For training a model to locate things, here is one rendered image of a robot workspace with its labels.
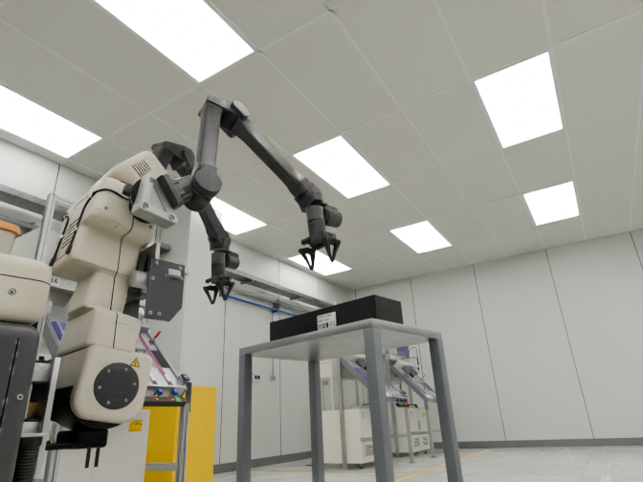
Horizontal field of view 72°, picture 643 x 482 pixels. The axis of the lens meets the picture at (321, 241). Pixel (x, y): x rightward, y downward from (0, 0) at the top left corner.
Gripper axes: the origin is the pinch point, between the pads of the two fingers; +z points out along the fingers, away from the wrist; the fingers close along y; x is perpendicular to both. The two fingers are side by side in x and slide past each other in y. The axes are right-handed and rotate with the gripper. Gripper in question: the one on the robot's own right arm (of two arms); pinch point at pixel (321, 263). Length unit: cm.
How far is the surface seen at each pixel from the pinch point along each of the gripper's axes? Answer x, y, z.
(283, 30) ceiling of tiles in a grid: -72, 67, -201
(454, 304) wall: -647, 248, -98
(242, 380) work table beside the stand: -15, 62, 28
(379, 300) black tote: -29.8, 0.3, 9.5
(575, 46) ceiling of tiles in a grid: -235, -76, -184
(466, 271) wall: -657, 216, -153
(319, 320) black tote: -27.1, 27.9, 10.9
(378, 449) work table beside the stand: -12, -2, 56
